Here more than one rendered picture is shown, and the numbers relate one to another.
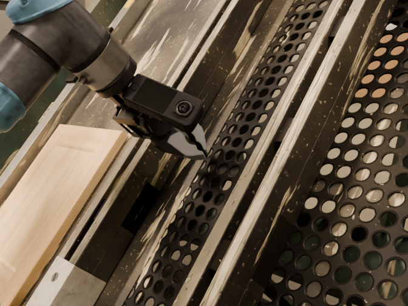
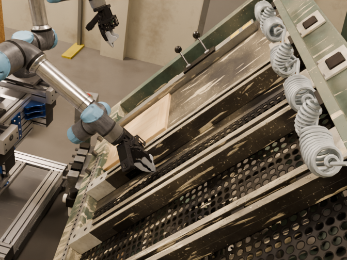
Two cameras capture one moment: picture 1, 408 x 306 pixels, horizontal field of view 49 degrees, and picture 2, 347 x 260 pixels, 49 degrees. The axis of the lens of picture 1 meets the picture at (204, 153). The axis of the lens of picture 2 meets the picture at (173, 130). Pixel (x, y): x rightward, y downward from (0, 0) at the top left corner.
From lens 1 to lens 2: 119 cm
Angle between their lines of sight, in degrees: 45
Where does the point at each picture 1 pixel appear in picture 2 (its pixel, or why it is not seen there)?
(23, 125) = (172, 72)
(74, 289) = (104, 185)
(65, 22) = (93, 126)
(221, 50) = (190, 128)
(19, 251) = not seen: hidden behind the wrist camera
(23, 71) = (80, 134)
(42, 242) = not seen: hidden behind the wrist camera
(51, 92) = (190, 60)
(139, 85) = (121, 146)
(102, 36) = (107, 130)
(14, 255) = not seen: hidden behind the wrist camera
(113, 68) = (110, 140)
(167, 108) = (122, 161)
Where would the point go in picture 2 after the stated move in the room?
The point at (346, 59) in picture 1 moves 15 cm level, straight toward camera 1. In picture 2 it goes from (174, 185) to (132, 195)
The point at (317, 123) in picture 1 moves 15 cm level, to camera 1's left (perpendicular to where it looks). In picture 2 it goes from (152, 200) to (124, 175)
